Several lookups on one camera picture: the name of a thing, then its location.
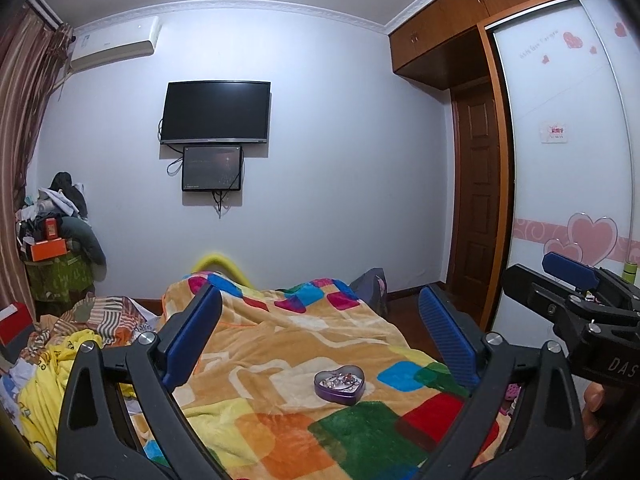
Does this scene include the person's right hand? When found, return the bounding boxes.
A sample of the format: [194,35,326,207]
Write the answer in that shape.
[582,382,615,441]

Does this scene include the green bottle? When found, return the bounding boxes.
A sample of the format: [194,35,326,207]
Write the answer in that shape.
[622,261,639,285]

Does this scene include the yellow headboard cushion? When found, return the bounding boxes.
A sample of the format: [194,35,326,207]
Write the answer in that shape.
[191,252,253,287]

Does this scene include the striped crumpled cloth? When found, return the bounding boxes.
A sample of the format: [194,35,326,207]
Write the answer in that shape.
[20,295,160,362]

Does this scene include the grey backpack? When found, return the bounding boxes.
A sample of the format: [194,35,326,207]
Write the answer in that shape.
[349,268,388,318]

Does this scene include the colourful patchwork fleece blanket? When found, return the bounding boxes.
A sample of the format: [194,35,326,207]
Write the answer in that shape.
[163,273,468,479]

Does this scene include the purple heart-shaped tin box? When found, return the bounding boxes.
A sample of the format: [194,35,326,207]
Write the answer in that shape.
[314,365,366,406]

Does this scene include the pile of clothes and boxes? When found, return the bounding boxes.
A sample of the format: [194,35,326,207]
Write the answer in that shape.
[15,171,106,313]

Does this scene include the orange box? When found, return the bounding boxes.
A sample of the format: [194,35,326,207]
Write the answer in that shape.
[29,237,67,262]

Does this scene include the yellow cartoon blanket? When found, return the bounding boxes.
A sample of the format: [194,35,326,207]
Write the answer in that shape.
[1,330,132,471]

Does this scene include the brown wooden door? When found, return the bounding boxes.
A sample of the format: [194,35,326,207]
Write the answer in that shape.
[447,82,500,322]

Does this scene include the white wardrobe door pink hearts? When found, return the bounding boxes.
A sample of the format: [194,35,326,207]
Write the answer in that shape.
[487,0,640,351]

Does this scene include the wooden overhead cabinet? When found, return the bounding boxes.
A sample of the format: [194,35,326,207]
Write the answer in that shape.
[390,0,533,90]

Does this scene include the striped brown curtain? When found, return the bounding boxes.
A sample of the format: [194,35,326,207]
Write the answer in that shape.
[0,6,72,314]

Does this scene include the small black wall monitor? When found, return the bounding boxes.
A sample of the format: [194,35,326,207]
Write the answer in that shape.
[182,145,243,192]

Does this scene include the large black wall television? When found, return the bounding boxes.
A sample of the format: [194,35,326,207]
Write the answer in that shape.
[160,80,271,144]

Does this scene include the white wall air conditioner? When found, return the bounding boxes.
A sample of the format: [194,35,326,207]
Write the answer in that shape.
[70,16,162,73]

